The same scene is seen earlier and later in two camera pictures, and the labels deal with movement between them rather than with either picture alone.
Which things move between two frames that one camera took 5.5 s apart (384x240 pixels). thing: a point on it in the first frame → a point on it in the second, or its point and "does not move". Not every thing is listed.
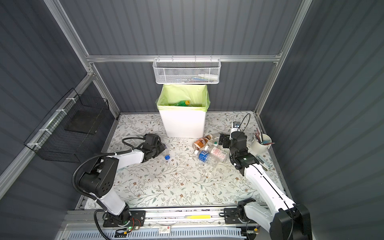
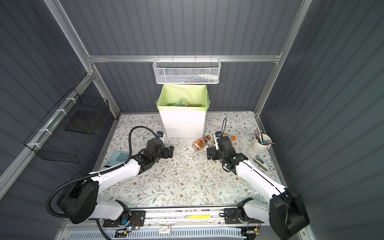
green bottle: (183, 103) does not move
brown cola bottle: (200, 143) does not move
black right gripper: (227, 138) → (214, 153)
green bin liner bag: (184, 97) does not move
